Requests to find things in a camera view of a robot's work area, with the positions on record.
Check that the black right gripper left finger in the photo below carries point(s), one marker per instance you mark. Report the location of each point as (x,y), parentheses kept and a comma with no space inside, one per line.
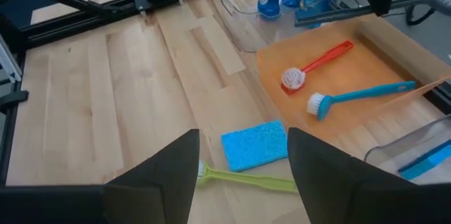
(141,203)

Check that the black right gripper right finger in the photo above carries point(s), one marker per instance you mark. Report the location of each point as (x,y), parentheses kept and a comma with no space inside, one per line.
(352,199)

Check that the blue dish brush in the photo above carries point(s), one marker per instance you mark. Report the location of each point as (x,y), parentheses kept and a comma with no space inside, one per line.
(370,92)

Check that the green dish brush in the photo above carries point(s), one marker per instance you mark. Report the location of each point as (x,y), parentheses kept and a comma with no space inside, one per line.
(246,179)

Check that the light blue sponge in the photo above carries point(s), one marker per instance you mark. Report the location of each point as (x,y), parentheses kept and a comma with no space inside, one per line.
(253,144)

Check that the red dish brush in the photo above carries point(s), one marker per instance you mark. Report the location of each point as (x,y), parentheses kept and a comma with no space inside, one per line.
(292,77)

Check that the clear plastic bin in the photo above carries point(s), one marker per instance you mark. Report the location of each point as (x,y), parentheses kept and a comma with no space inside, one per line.
(239,23)
(387,157)

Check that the orange plastic bin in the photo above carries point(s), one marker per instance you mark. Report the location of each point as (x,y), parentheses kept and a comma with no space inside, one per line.
(352,72)

